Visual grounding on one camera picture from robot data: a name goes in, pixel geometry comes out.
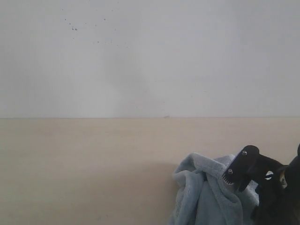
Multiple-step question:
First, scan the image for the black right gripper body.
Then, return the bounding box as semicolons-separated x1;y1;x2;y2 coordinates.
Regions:
249;145;300;225

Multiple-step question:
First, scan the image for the light blue terry towel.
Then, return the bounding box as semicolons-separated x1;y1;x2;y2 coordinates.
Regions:
168;153;258;225

